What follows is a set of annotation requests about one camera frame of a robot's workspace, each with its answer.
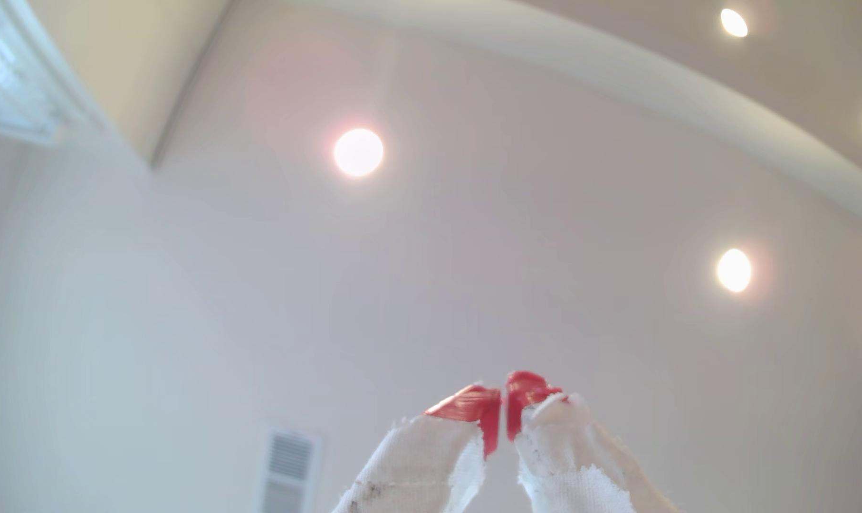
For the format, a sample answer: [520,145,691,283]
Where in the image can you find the gripper finger cloth wrapped red tip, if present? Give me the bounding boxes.
[331,384,502,513]
[505,370,679,513]

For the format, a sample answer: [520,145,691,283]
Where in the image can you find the white air vent grille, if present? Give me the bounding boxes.
[259,425,324,513]

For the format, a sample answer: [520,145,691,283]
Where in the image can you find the round recessed ceiling light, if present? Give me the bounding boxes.
[719,8,750,38]
[333,127,385,178]
[715,247,753,295]

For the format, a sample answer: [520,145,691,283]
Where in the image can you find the white window blinds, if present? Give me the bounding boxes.
[0,0,65,147]

